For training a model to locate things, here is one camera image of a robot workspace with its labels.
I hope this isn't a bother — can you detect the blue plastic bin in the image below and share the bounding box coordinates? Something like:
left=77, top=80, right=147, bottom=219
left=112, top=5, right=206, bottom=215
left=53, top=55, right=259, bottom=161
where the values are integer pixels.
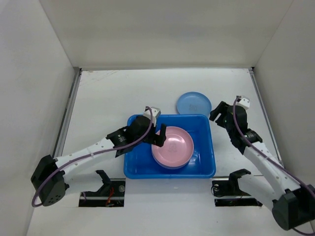
left=124, top=115, right=216, bottom=179

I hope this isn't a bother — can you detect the aluminium rail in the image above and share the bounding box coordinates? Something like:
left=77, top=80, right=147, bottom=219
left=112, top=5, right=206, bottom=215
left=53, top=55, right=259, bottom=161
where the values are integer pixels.
left=249, top=67, right=284, bottom=167
left=52, top=67, right=82, bottom=158

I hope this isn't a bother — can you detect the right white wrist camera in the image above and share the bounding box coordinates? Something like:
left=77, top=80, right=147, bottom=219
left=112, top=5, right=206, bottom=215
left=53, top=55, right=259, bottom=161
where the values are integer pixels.
left=236, top=96, right=251, bottom=110

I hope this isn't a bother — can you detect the pink plate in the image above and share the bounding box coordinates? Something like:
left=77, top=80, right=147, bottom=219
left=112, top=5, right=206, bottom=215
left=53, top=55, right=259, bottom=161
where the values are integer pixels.
left=152, top=126, right=194, bottom=162

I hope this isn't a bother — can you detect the blue plate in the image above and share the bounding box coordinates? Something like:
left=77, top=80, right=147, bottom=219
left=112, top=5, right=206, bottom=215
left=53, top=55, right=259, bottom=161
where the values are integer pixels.
left=176, top=91, right=212, bottom=117

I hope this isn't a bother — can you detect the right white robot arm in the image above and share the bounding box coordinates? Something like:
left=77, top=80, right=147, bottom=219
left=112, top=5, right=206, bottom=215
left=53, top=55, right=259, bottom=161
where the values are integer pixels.
left=209, top=96, right=315, bottom=231

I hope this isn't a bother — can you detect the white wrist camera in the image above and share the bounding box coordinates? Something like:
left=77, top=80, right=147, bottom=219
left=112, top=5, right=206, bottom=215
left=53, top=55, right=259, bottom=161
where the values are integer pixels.
left=236, top=96, right=251, bottom=110
left=143, top=106, right=161, bottom=126

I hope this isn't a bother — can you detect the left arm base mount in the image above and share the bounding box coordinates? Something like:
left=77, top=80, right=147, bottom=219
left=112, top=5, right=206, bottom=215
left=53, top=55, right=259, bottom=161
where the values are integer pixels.
left=78, top=170, right=126, bottom=207

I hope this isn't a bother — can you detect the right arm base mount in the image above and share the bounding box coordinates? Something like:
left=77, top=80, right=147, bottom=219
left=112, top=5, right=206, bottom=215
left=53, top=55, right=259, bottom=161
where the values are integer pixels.
left=211, top=178, right=263, bottom=207

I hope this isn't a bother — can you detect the purple plate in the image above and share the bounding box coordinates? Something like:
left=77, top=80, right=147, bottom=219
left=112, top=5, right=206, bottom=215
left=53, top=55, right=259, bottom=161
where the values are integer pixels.
left=154, top=157, right=190, bottom=170

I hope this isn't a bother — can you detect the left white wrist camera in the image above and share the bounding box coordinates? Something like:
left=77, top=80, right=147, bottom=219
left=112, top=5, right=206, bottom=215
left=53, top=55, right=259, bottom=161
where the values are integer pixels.
left=143, top=106, right=161, bottom=126

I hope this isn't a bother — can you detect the right aluminium rail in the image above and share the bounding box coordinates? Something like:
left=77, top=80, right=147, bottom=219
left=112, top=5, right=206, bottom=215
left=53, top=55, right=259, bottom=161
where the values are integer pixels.
left=249, top=67, right=284, bottom=167

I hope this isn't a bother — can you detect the left aluminium rail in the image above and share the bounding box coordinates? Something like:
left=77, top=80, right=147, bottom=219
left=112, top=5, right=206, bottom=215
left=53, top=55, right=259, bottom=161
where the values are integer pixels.
left=52, top=67, right=82, bottom=158

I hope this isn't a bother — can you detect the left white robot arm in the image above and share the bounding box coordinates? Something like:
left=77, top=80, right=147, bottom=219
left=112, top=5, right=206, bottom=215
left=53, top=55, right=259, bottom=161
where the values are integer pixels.
left=31, top=107, right=166, bottom=207

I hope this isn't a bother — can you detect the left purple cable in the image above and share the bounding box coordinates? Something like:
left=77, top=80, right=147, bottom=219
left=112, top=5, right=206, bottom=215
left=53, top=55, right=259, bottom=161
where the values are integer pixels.
left=31, top=105, right=154, bottom=207

